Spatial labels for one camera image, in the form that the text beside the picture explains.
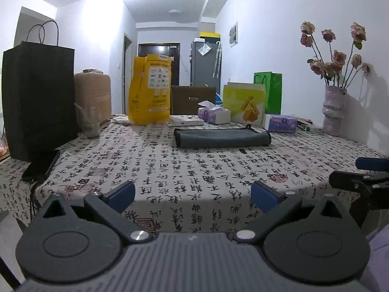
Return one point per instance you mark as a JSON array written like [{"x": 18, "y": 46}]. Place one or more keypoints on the black paper bag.
[{"x": 38, "y": 97}]

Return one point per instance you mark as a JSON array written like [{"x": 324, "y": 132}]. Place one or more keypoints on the calligraphy printed tablecloth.
[{"x": 188, "y": 170}]

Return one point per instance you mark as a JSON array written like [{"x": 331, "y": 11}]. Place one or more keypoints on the dried rose bouquet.
[{"x": 334, "y": 59}]

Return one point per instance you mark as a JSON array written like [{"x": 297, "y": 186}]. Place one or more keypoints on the yellow and black box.
[{"x": 209, "y": 35}]

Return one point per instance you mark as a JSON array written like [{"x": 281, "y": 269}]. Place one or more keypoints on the black phone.
[{"x": 41, "y": 165}]

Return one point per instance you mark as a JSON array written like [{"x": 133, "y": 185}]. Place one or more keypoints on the stack of flat books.
[{"x": 308, "y": 125}]

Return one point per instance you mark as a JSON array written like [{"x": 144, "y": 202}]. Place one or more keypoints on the white flat box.
[{"x": 186, "y": 120}]

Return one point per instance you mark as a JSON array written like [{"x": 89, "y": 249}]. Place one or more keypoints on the framed wall picture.
[{"x": 233, "y": 34}]

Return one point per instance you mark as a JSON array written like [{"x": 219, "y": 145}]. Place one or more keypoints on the lavender clothing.
[{"x": 378, "y": 261}]

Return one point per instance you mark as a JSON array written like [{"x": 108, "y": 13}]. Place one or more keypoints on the round ceiling lamp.
[{"x": 175, "y": 12}]

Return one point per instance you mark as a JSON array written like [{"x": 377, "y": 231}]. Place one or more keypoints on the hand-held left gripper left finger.
[{"x": 123, "y": 195}]

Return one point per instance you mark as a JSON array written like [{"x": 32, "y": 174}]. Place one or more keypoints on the grey refrigerator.
[{"x": 205, "y": 64}]

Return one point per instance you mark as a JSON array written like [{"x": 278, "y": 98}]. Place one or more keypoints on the white crumpled tissue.
[{"x": 120, "y": 119}]

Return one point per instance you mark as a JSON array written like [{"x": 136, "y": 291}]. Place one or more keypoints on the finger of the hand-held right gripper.
[
  {"x": 346, "y": 180},
  {"x": 372, "y": 163}
]

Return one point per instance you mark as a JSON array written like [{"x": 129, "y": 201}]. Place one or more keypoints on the hanging folded umbrella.
[{"x": 217, "y": 60}]

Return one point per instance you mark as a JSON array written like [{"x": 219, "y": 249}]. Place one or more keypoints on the yellow plastic bag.
[{"x": 150, "y": 89}]

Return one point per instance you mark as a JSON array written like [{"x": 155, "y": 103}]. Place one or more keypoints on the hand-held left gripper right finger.
[{"x": 263, "y": 195}]

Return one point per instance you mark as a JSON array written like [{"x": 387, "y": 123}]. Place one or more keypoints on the brown cardboard box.
[{"x": 94, "y": 94}]

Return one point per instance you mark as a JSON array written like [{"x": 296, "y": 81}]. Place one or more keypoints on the pale textured vase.
[{"x": 334, "y": 109}]

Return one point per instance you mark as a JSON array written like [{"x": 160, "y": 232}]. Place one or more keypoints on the yellow-green gift box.
[{"x": 244, "y": 103}]

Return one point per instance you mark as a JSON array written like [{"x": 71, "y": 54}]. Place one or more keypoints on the grey towel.
[{"x": 221, "y": 137}]

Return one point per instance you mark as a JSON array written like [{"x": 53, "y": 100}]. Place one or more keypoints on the green paper bag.
[{"x": 272, "y": 92}]

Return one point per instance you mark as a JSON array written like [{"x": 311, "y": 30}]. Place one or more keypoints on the clear glass cup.
[{"x": 88, "y": 121}]

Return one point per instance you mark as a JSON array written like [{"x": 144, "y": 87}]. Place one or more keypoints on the dark wooden door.
[{"x": 158, "y": 56}]

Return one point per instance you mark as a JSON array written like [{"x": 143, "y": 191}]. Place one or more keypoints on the purple tissue box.
[
  {"x": 214, "y": 114},
  {"x": 281, "y": 123}
]

